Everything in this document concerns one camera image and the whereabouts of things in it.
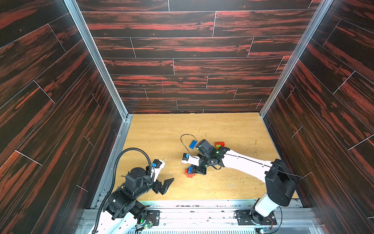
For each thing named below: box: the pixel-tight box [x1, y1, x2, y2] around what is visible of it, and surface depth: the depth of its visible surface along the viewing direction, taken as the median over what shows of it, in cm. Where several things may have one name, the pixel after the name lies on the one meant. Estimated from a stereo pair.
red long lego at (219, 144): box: [215, 141, 225, 148], surface depth 103 cm
